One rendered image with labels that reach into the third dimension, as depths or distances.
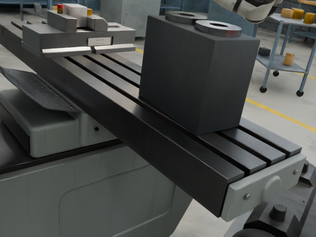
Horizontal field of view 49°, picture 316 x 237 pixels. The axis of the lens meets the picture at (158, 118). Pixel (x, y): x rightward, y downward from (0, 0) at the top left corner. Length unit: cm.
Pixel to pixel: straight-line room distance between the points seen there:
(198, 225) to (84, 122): 119
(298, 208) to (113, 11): 478
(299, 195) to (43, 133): 87
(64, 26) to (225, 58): 58
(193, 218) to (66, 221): 102
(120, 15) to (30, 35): 443
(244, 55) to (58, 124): 49
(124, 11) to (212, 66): 490
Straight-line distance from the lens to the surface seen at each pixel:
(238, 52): 66
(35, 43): 108
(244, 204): 62
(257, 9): 103
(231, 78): 67
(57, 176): 97
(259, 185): 63
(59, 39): 108
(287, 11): 457
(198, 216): 201
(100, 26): 114
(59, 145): 94
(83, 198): 108
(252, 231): 108
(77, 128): 94
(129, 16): 557
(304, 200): 130
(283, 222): 112
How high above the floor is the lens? 126
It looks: 24 degrees down
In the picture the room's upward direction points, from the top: 8 degrees clockwise
